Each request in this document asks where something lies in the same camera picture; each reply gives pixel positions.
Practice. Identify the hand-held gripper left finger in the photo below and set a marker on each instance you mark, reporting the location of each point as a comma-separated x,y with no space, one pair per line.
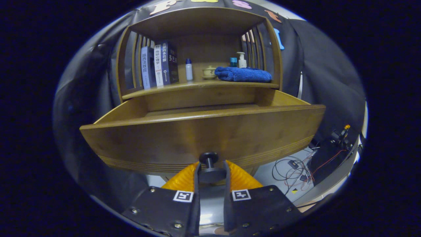
196,214

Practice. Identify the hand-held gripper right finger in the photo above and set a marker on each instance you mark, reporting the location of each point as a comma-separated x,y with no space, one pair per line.
227,214

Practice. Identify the black drawer knob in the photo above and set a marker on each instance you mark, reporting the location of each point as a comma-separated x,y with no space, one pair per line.
212,174

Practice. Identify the wooden drawer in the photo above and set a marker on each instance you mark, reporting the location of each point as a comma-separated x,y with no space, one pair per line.
197,138

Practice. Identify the wooden countertop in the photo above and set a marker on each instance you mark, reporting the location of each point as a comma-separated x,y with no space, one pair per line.
197,85

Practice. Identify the wooden cabinet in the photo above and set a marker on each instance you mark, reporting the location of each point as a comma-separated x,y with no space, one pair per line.
197,23

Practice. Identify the black device with orange tip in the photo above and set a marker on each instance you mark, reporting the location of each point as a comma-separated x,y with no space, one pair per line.
329,158

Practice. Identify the blue folded towel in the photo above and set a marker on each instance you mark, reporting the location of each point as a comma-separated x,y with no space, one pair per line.
243,74

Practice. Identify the white bottle with blue cap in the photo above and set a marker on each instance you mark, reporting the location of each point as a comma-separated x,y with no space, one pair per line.
189,72

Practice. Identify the beige lidded teacup with saucer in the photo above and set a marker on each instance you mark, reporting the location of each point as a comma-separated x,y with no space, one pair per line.
209,72

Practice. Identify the teal bottle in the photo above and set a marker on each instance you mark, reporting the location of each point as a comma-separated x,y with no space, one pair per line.
233,62

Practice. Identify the white pump bottle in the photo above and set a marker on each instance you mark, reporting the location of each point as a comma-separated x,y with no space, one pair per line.
242,62

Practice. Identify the white book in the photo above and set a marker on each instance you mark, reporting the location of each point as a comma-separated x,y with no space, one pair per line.
158,65

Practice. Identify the pale blue book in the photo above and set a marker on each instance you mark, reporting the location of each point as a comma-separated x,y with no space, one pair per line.
146,69

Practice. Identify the dark blue book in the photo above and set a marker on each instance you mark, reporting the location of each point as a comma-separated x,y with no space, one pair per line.
170,62

